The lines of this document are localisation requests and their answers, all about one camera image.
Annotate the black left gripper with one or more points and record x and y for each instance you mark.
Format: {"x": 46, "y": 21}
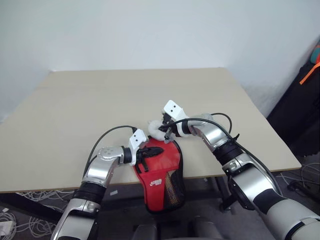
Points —
{"x": 142, "y": 155}

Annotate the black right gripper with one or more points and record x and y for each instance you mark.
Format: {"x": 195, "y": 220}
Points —
{"x": 168, "y": 122}

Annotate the red mesh bag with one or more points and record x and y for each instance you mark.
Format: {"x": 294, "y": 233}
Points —
{"x": 155, "y": 175}

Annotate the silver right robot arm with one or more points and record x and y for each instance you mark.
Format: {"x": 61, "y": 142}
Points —
{"x": 250, "y": 175}

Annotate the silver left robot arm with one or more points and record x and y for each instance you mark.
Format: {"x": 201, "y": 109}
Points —
{"x": 100, "y": 170}

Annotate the black table leg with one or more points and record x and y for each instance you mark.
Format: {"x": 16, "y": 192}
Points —
{"x": 225, "y": 197}
{"x": 30, "y": 206}

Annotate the black fabric covered box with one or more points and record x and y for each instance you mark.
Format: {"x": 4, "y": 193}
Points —
{"x": 297, "y": 117}

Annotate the white power strip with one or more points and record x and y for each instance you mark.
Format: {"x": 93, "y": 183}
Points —
{"x": 6, "y": 226}

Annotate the teal orange bag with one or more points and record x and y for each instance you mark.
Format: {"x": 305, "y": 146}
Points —
{"x": 316, "y": 55}

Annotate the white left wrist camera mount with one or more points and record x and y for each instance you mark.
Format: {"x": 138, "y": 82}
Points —
{"x": 137, "y": 138}

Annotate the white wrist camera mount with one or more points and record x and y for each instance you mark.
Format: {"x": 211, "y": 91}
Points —
{"x": 175, "y": 108}
{"x": 137, "y": 138}

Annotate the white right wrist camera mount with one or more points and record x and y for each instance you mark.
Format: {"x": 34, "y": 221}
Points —
{"x": 175, "y": 108}

